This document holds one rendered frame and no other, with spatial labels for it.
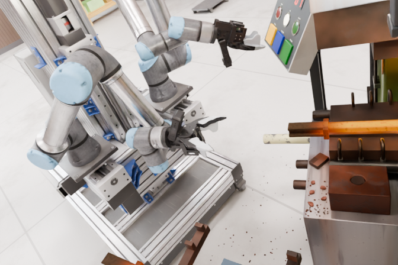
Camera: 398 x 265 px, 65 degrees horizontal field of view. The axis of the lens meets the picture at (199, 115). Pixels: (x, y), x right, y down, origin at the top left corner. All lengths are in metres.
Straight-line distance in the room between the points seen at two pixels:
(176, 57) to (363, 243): 1.10
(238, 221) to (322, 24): 1.50
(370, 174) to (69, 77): 0.82
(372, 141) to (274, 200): 1.23
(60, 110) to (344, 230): 0.89
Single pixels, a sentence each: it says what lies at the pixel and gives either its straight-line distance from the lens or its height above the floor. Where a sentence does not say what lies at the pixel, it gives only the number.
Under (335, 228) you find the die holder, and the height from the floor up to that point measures 0.88.
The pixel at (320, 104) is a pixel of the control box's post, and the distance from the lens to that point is 1.55.
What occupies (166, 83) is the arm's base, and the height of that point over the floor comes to 0.89.
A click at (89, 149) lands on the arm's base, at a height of 0.87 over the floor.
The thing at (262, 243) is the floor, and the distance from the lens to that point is 1.87.
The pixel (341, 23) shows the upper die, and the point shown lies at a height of 1.32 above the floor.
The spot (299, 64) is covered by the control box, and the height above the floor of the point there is 0.98.
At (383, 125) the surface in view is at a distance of 0.88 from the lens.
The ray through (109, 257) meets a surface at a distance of 0.78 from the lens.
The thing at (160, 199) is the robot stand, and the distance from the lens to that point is 1.99.
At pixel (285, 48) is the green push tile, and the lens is 1.27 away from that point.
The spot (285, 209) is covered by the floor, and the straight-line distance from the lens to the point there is 1.97.
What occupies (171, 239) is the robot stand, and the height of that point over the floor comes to 0.20.
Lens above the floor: 1.58
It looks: 34 degrees down
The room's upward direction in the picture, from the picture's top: 22 degrees counter-clockwise
